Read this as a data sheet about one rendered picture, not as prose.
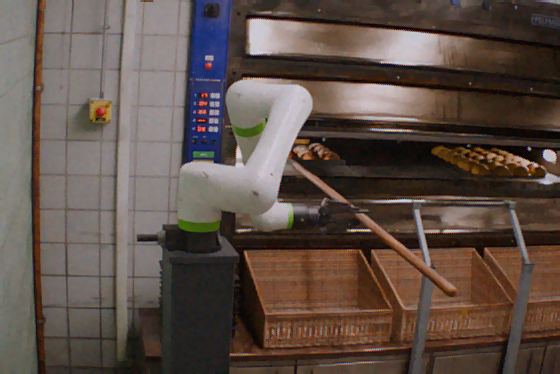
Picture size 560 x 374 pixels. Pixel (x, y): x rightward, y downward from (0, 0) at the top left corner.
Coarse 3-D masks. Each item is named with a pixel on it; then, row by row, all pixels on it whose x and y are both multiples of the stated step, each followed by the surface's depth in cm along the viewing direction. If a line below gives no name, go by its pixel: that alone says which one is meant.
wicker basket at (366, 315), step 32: (256, 256) 351; (288, 256) 354; (320, 256) 358; (352, 256) 362; (256, 288) 324; (288, 288) 354; (320, 288) 358; (352, 288) 361; (256, 320) 325; (288, 320) 312; (320, 320) 315; (352, 320) 319; (384, 320) 322
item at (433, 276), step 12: (300, 168) 361; (312, 180) 341; (336, 192) 316; (360, 216) 283; (372, 228) 270; (384, 240) 259; (396, 240) 253; (408, 252) 242; (420, 264) 231; (432, 276) 222; (444, 288) 214
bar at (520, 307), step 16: (416, 208) 325; (512, 208) 336; (416, 224) 323; (512, 224) 334; (528, 272) 321; (432, 288) 311; (528, 288) 323; (416, 320) 317; (512, 320) 329; (416, 336) 316; (512, 336) 328; (416, 352) 317; (512, 352) 328; (416, 368) 318; (512, 368) 331
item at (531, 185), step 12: (288, 180) 351; (300, 180) 352; (324, 180) 354; (336, 180) 356; (348, 180) 357; (360, 180) 358; (372, 180) 360; (384, 180) 361; (396, 180) 362; (408, 180) 364; (420, 180) 365; (432, 180) 367; (444, 180) 369; (456, 180) 371; (468, 180) 374; (480, 180) 376; (492, 180) 378; (504, 180) 380; (516, 180) 383; (528, 180) 385
